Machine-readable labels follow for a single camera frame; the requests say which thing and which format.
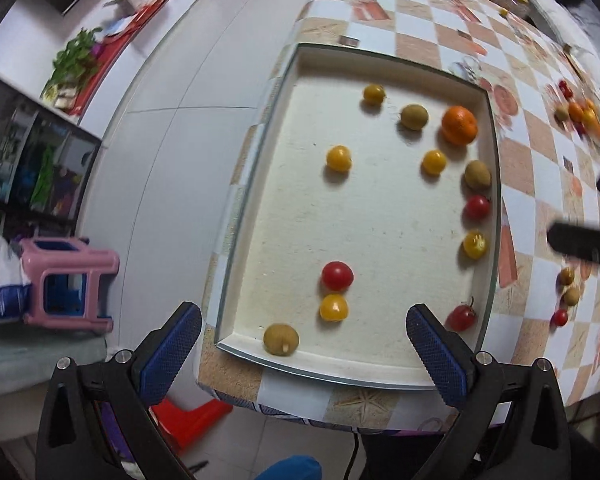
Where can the blue gloved hand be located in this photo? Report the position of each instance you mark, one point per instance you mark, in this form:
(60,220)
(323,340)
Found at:
(298,467)

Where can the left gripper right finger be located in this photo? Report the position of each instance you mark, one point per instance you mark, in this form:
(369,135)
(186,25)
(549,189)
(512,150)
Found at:
(510,423)

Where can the green potted plant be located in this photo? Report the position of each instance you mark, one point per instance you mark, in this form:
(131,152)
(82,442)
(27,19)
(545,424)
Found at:
(73,68)

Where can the orange mandarin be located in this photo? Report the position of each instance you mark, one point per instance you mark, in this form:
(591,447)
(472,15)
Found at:
(459,126)

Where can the green kiwi fruit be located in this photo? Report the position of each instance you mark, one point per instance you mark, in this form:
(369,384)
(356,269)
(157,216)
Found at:
(477,176)

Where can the pink plastic stool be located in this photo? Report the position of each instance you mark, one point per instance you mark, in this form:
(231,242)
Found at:
(65,275)

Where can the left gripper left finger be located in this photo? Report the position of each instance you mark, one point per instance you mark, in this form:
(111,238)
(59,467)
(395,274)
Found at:
(73,442)

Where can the yellow cherry tomato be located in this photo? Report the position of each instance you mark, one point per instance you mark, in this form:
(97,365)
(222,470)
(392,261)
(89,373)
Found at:
(434,163)
(333,308)
(339,159)

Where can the red cherry tomato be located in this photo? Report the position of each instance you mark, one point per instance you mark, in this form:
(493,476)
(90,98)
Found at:
(337,276)

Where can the glass fruit bowl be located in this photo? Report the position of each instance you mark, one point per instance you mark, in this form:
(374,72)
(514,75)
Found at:
(577,106)

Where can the white shallow tray box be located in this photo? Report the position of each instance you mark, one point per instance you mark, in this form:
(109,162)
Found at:
(404,234)

